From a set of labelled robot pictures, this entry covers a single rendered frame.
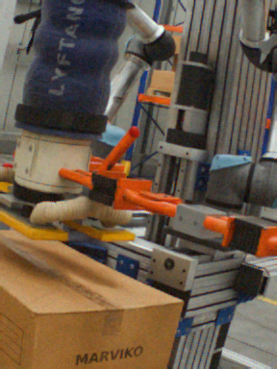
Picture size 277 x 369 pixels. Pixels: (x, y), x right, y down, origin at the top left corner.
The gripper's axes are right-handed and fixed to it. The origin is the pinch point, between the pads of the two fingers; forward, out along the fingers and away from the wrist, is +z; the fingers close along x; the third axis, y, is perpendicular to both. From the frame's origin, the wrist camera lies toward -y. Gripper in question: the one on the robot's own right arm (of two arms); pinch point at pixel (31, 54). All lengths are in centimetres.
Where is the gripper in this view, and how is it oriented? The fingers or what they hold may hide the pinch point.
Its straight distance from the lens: 204.4
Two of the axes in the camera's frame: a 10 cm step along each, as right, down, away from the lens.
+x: -4.9, -1.9, 8.5
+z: -1.8, 9.8, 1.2
